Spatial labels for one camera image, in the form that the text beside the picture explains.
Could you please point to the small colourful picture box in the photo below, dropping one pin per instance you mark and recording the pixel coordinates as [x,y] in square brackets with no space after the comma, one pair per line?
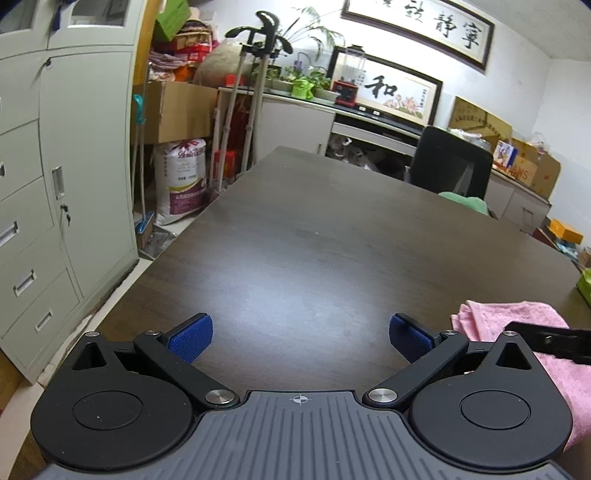
[504,153]

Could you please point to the black office chair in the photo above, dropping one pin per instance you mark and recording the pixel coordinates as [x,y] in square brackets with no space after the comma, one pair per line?
[448,161]

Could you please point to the green cloth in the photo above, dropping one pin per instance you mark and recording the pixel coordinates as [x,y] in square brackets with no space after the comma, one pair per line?
[466,203]

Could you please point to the green plastic bag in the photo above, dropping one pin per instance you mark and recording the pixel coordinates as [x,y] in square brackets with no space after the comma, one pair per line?
[585,288]

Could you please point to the grey dustpan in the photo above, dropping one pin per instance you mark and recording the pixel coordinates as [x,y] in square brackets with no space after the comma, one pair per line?
[157,244]

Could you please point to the pink towel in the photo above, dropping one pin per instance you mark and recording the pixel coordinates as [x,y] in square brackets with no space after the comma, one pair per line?
[503,313]

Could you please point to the tall palm plant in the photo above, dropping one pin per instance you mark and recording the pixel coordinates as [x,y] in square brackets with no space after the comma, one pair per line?
[318,27]

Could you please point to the pile of boxes and cloths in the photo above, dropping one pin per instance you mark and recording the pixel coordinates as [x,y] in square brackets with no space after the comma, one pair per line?
[184,55]

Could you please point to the white printed sack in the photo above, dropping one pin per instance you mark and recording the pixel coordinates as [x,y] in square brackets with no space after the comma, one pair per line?
[182,184]

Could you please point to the small green flower pot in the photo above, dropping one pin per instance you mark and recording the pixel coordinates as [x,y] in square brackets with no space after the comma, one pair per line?
[302,87]

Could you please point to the brown engraved wooden board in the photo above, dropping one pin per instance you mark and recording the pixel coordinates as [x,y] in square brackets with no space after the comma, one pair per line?
[475,117]

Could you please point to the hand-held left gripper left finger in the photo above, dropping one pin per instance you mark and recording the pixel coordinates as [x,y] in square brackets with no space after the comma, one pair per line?
[191,336]

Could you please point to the broom with teal hook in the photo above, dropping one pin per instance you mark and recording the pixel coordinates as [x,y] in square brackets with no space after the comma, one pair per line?
[138,138]

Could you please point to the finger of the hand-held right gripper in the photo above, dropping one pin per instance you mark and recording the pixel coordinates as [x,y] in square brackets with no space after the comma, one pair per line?
[554,344]

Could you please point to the framed flower calligraphy picture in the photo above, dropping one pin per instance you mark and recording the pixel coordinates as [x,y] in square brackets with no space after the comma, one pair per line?
[397,92]

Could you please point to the green paper bag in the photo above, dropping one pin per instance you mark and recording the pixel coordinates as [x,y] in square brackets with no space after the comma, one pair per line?
[171,18]

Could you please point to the tan burlap sack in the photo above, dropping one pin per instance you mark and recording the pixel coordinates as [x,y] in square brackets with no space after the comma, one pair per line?
[217,64]

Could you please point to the brown printed cardboard box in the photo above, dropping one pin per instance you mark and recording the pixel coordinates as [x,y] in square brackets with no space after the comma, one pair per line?
[538,170]

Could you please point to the red gift boxes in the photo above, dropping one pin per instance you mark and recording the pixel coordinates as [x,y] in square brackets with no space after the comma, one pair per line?
[226,168]

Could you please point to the grey metal cabinet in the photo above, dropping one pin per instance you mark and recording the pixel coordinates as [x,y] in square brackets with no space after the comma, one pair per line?
[83,161]

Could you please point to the pair of crutches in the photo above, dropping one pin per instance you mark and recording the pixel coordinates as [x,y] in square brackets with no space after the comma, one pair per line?
[265,27]

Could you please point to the long framed calligraphy scroll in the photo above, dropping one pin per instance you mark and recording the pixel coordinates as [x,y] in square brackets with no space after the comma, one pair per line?
[425,27]

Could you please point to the red blender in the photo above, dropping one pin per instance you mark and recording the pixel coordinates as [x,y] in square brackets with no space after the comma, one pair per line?
[348,90]

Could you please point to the white counter cabinet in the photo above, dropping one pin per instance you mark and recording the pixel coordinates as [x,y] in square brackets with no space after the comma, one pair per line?
[295,124]

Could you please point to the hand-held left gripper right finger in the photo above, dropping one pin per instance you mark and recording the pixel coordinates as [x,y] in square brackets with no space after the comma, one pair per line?
[408,337]

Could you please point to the orange flat box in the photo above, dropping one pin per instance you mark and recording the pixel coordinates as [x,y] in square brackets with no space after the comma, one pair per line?
[565,230]

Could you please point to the large open cardboard box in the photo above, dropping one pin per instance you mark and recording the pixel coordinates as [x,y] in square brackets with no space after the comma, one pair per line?
[180,113]

